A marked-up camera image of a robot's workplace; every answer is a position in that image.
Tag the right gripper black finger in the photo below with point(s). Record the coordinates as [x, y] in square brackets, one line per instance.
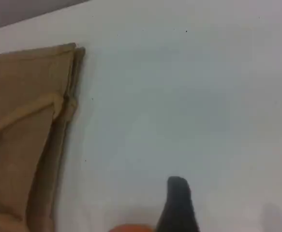
[178, 207]

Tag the orange fruit with stem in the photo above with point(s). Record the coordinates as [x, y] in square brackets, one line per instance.
[133, 228]

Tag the brown jute tote bag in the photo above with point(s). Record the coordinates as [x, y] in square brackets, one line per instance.
[17, 120]

